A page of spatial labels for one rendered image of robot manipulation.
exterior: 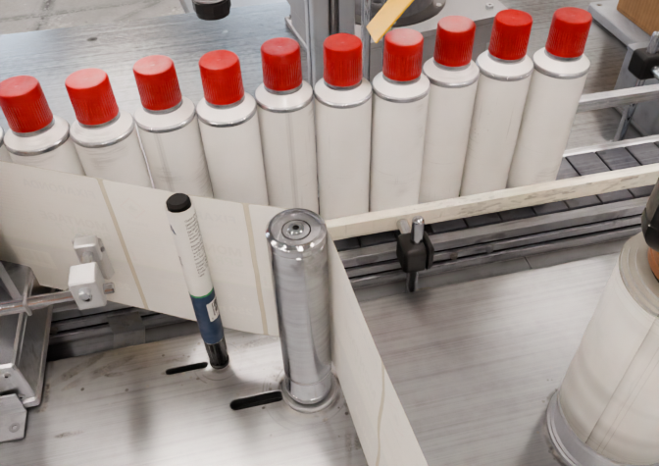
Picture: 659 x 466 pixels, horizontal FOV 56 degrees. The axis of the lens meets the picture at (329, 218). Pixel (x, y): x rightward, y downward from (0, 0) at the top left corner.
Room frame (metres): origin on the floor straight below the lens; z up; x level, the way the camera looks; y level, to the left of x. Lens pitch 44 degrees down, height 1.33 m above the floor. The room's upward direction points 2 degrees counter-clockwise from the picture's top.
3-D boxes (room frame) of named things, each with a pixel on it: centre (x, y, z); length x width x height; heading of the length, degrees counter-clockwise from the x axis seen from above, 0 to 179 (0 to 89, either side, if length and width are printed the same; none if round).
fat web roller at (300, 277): (0.27, 0.02, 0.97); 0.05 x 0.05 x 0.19
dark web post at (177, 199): (0.30, 0.10, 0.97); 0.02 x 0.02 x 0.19
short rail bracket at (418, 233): (0.40, -0.08, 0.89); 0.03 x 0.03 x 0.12; 11
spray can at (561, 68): (0.50, -0.22, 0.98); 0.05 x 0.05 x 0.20
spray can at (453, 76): (0.50, -0.11, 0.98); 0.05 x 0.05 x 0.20
